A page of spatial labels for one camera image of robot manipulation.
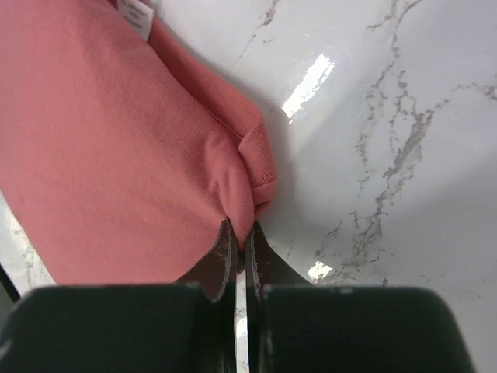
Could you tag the pink t shirt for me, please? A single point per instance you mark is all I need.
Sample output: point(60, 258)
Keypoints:
point(121, 157)

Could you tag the white care label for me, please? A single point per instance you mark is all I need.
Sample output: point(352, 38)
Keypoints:
point(138, 14)

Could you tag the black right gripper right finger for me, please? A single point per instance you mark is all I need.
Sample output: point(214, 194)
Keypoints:
point(296, 326)

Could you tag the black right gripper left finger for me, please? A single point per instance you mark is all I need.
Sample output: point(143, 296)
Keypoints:
point(187, 326)

